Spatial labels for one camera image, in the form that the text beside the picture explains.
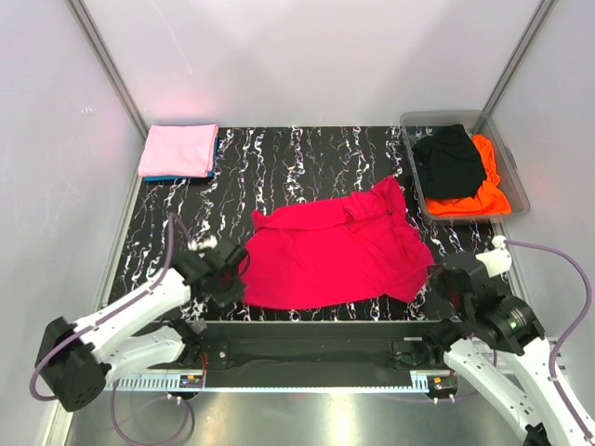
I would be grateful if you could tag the aluminium frame post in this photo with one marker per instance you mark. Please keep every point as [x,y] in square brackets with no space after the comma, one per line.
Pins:
[531,31]
[102,53]

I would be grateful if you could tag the orange t-shirt in bin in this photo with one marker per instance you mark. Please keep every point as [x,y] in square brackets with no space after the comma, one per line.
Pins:
[489,198]

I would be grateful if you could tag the pink folded t-shirt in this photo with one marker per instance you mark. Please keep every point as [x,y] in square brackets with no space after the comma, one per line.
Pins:
[179,151]

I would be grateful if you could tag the left aluminium frame post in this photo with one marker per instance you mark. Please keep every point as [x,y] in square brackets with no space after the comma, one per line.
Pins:
[102,53]

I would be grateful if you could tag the red t-shirt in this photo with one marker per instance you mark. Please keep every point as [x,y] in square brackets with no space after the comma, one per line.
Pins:
[336,251]

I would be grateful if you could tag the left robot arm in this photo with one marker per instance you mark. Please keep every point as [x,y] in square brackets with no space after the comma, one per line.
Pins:
[77,360]

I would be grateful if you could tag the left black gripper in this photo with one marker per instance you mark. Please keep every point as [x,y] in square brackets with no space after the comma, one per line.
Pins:
[234,293]

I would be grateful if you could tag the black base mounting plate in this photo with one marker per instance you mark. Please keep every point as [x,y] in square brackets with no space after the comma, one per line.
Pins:
[281,355]

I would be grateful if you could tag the right aluminium frame post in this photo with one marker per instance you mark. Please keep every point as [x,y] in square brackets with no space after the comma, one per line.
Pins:
[531,31]

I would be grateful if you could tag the black t-shirt in bin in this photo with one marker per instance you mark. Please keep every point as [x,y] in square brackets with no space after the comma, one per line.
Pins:
[448,164]

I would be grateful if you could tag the black marbled table mat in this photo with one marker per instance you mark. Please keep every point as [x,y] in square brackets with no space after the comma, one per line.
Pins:
[264,168]

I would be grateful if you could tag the blue folded t-shirt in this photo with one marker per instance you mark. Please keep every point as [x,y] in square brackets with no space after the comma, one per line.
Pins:
[208,176]

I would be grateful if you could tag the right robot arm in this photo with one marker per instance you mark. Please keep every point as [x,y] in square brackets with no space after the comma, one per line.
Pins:
[500,347]

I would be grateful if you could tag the clear plastic bin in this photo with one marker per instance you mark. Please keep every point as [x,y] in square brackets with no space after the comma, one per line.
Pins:
[419,124]

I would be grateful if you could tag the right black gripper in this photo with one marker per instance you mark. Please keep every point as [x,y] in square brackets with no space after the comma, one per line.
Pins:
[435,273]

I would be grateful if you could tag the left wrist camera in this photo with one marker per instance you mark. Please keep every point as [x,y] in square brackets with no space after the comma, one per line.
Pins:
[203,245]

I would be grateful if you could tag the aluminium front rail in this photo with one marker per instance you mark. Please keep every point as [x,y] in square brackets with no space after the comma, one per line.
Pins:
[427,376]

